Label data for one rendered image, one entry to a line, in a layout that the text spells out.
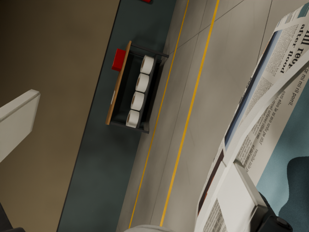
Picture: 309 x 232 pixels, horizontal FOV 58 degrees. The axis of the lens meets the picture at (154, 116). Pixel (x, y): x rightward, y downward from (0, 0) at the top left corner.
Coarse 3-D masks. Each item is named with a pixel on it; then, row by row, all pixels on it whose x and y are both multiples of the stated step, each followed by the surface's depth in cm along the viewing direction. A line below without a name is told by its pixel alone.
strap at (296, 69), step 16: (304, 64) 17; (288, 80) 17; (272, 96) 18; (256, 112) 18; (240, 128) 19; (240, 144) 19; (224, 160) 20; (224, 176) 19; (208, 192) 20; (208, 208) 20
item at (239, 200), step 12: (240, 168) 18; (228, 180) 19; (240, 180) 17; (228, 192) 18; (240, 192) 16; (252, 192) 15; (228, 204) 17; (240, 204) 16; (252, 204) 14; (264, 204) 14; (228, 216) 17; (240, 216) 15; (252, 216) 14; (264, 216) 14; (228, 228) 16; (240, 228) 15; (252, 228) 14
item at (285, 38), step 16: (288, 16) 30; (304, 16) 23; (288, 32) 26; (272, 48) 32; (288, 48) 24; (272, 64) 28; (288, 64) 23; (256, 80) 34; (272, 80) 25; (256, 96) 30; (240, 112) 35; (256, 128) 25; (224, 144) 38; (240, 160) 27; (208, 176) 41; (208, 224) 30
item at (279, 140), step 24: (288, 96) 21; (264, 120) 24; (288, 120) 21; (264, 144) 23; (288, 144) 20; (264, 168) 22; (288, 168) 20; (264, 192) 21; (288, 192) 19; (288, 216) 18
